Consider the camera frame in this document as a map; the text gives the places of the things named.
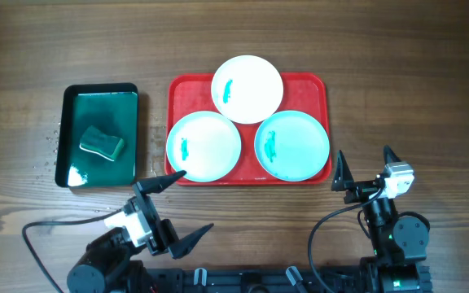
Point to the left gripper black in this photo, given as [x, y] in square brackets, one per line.
[164, 235]

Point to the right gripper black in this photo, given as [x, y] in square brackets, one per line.
[342, 181]

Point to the green yellow sponge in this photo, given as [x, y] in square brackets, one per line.
[97, 142]

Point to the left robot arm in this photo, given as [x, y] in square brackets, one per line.
[107, 264]

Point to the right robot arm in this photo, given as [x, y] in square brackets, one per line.
[399, 239]

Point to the black water tray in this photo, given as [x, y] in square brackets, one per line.
[113, 109]

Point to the light blue right plate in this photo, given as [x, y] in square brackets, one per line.
[292, 146]

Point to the light blue plate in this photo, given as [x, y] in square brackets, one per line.
[292, 146]
[205, 144]

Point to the light blue left plate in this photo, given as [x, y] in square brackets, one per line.
[205, 144]

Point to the white plate at back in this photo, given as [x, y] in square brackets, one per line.
[247, 89]

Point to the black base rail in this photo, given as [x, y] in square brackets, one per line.
[337, 279]

